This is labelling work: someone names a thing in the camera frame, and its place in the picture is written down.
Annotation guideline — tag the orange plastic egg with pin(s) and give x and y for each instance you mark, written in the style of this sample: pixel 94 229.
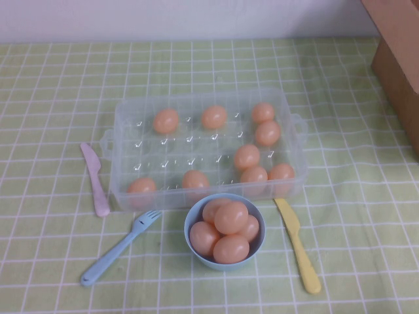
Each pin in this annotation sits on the orange plastic egg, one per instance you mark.
pixel 209 211
pixel 231 249
pixel 283 173
pixel 214 117
pixel 253 229
pixel 166 121
pixel 262 112
pixel 141 189
pixel 267 133
pixel 247 157
pixel 195 180
pixel 231 217
pixel 253 178
pixel 201 238

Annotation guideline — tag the clear plastic egg box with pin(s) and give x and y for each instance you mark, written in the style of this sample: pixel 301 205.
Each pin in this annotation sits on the clear plastic egg box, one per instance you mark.
pixel 203 153

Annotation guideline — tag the brown cardboard box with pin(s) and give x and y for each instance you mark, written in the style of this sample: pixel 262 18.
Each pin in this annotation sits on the brown cardboard box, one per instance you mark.
pixel 399 81

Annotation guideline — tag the blue plastic bowl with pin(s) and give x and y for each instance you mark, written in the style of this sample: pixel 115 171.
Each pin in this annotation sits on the blue plastic bowl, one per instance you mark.
pixel 209 263

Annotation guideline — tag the pink plastic knife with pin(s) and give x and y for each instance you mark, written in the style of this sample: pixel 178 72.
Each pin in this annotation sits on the pink plastic knife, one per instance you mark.
pixel 95 173

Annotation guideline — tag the yellow plastic knife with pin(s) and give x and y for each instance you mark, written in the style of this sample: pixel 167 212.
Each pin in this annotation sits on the yellow plastic knife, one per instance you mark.
pixel 298 242

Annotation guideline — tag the blue plastic fork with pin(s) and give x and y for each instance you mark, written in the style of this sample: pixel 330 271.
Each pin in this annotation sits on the blue plastic fork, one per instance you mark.
pixel 111 255

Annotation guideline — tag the green checked tablecloth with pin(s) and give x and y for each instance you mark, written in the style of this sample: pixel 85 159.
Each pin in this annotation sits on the green checked tablecloth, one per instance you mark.
pixel 49 81

